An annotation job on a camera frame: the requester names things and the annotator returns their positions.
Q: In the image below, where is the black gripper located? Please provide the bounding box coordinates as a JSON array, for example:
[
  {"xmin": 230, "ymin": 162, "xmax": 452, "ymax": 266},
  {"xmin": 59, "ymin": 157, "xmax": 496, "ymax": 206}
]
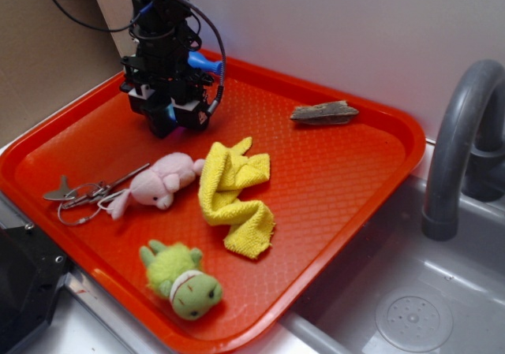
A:
[{"xmin": 120, "ymin": 34, "xmax": 214, "ymax": 131}]

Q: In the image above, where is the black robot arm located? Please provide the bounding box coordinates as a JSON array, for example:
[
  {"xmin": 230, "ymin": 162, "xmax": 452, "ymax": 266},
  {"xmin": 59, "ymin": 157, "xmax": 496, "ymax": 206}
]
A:
[{"xmin": 120, "ymin": 0, "xmax": 214, "ymax": 137}]

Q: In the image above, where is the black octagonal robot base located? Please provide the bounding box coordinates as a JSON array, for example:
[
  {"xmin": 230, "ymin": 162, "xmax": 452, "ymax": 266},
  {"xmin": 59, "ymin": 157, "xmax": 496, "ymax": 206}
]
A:
[{"xmin": 1, "ymin": 225, "xmax": 69, "ymax": 353}]

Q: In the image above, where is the blue plastic bottle toy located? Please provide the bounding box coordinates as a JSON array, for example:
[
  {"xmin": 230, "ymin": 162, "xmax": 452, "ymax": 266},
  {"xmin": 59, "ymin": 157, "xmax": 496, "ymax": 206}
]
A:
[{"xmin": 188, "ymin": 51, "xmax": 223, "ymax": 75}]

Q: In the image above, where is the pink plush bunny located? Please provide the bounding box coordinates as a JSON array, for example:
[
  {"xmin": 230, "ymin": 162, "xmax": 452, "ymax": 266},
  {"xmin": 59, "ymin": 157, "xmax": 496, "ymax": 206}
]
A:
[{"xmin": 105, "ymin": 152, "xmax": 205, "ymax": 220}]

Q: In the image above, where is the yellow cloth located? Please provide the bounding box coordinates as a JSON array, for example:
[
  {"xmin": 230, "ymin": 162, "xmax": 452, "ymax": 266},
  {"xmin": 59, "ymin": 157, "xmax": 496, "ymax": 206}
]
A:
[{"xmin": 198, "ymin": 137, "xmax": 275, "ymax": 260}]

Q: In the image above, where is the silver key bunch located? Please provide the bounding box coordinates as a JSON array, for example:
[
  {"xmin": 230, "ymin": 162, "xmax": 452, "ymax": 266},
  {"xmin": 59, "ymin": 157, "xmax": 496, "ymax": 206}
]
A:
[{"xmin": 43, "ymin": 162, "xmax": 150, "ymax": 226}]

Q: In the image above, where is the red plastic tray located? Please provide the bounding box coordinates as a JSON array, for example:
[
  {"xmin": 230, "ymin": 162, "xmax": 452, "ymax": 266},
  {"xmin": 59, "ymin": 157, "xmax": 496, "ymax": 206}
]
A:
[{"xmin": 1, "ymin": 60, "xmax": 425, "ymax": 353}]

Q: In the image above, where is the green plush turtle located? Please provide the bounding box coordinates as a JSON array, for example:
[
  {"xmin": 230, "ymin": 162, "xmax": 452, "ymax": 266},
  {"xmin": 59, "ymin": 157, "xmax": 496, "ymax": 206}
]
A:
[{"xmin": 139, "ymin": 240, "xmax": 223, "ymax": 321}]

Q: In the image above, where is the brown wood piece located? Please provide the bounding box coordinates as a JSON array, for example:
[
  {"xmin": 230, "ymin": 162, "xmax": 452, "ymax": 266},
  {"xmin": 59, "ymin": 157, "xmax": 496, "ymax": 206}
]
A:
[{"xmin": 290, "ymin": 100, "xmax": 359, "ymax": 125}]

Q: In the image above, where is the grey sink basin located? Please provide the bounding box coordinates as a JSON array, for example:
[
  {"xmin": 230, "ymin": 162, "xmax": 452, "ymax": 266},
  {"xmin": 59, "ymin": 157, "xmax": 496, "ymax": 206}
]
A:
[{"xmin": 281, "ymin": 177, "xmax": 504, "ymax": 353}]

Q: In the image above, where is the dark grey faucet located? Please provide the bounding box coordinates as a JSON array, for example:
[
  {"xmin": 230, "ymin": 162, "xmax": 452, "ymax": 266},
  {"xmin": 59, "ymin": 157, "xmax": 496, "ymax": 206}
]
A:
[{"xmin": 421, "ymin": 59, "xmax": 504, "ymax": 241}]

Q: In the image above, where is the grey braided cable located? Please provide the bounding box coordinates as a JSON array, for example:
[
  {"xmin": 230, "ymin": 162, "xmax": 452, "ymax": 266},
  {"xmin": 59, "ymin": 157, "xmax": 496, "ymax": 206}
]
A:
[{"xmin": 125, "ymin": 0, "xmax": 227, "ymax": 117}]

